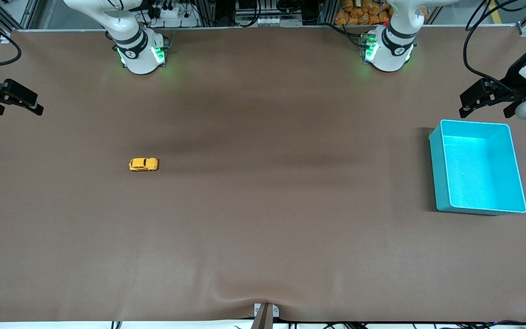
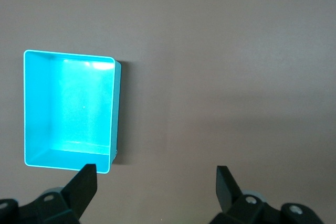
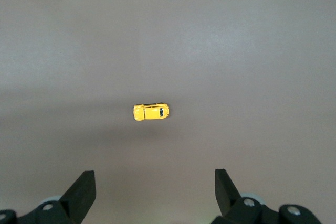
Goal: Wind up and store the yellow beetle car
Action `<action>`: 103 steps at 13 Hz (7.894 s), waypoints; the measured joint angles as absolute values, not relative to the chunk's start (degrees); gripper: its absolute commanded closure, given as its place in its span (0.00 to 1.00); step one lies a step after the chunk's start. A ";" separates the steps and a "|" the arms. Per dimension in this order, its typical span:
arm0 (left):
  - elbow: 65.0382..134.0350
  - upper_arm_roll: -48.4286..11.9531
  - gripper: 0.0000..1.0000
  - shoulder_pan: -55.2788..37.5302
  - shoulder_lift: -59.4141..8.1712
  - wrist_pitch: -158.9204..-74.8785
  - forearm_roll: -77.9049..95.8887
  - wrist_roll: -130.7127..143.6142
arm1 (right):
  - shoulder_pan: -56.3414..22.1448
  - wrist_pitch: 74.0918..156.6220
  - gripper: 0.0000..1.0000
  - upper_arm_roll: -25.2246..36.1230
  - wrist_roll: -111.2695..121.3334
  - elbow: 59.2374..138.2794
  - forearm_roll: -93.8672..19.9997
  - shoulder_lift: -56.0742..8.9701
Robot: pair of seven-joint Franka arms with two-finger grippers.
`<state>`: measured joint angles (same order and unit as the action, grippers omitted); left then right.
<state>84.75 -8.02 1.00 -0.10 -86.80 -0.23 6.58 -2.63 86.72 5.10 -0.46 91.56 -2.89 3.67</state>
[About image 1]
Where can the teal plastic storage bin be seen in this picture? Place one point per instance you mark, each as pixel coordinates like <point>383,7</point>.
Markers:
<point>477,169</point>

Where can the yellow toy beetle car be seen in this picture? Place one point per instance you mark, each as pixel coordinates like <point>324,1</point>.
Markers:
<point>143,164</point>

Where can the white power strip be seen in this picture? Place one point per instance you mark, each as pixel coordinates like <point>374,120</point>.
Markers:
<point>171,13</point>

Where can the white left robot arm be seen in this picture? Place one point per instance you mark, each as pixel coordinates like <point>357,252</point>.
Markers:
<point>393,45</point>

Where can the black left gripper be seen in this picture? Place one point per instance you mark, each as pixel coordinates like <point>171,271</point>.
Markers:
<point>515,76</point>

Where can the white terminal block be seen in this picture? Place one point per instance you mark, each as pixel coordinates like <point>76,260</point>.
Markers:
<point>276,21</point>

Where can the brown table mat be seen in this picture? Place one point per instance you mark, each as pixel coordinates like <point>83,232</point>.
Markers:
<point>263,219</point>

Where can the camera mount post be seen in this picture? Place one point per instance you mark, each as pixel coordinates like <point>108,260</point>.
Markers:
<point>263,317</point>

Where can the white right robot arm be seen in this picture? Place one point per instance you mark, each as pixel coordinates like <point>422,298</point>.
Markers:
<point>142,50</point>

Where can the pile of orange bags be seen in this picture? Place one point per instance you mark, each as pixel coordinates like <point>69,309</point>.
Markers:
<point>359,13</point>

